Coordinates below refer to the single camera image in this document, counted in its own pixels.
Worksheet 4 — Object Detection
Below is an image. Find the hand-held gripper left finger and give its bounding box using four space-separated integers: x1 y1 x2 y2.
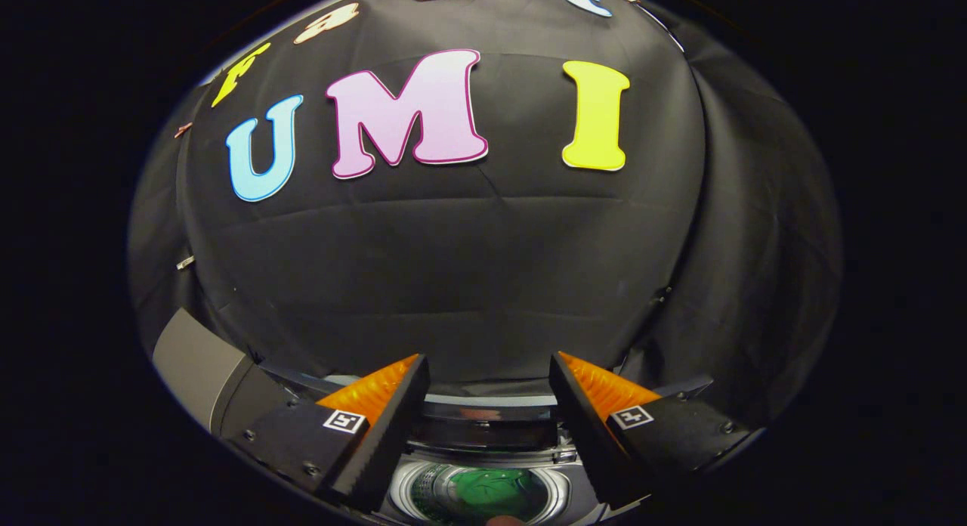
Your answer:
227 354 431 513

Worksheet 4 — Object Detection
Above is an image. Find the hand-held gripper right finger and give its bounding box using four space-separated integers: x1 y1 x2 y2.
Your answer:
548 351 756 510

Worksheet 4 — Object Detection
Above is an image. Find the dark washing machine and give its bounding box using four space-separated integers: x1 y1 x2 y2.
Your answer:
257 360 715 526

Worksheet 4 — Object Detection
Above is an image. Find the dark washing machine lid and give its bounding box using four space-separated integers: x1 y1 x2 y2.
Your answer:
257 360 715 455

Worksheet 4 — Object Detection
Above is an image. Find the green polo shirt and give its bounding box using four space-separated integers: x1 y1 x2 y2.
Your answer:
452 469 550 521

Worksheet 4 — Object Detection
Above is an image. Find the grey cabinet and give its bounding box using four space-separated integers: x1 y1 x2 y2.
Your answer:
153 307 303 436

